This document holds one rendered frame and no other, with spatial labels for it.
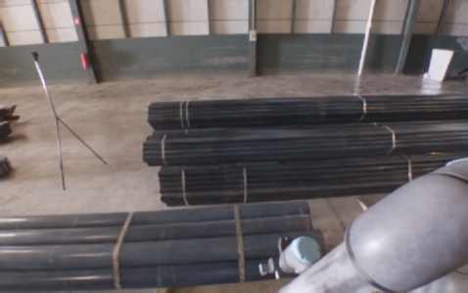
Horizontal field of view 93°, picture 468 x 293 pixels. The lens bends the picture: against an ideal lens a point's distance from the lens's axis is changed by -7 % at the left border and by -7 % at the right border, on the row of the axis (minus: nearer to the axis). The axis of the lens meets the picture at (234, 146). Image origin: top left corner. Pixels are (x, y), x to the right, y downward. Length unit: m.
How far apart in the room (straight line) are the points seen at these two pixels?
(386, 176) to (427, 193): 2.76
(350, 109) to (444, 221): 2.88
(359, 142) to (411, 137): 0.63
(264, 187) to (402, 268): 2.28
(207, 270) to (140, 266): 0.47
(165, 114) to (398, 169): 2.75
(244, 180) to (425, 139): 2.10
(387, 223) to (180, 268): 1.58
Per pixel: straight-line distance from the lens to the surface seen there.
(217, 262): 1.81
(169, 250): 1.76
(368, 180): 3.01
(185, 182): 2.57
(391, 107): 3.49
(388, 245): 0.36
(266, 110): 2.84
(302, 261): 0.87
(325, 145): 2.68
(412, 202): 0.37
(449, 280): 0.51
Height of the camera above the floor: 1.89
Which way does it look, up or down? 28 degrees down
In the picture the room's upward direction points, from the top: 1 degrees counter-clockwise
